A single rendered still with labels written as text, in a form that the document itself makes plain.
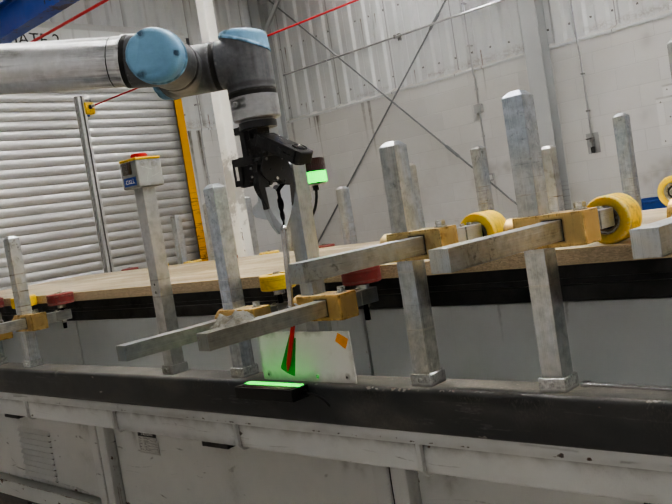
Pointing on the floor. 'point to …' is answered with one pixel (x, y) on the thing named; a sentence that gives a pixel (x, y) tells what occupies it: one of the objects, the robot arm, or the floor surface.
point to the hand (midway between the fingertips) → (282, 226)
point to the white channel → (226, 140)
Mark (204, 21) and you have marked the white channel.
